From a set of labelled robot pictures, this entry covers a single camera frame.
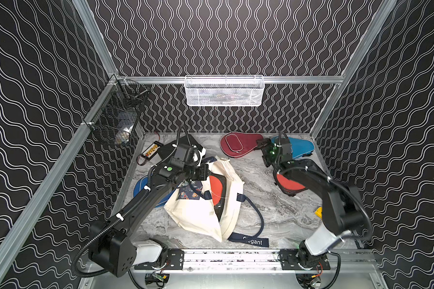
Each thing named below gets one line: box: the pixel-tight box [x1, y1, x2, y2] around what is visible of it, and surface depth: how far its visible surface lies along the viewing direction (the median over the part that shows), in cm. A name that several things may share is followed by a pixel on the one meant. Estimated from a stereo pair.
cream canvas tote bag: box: [163, 157, 270, 247], surface depth 81 cm
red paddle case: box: [220, 131, 265, 158], surface depth 112 cm
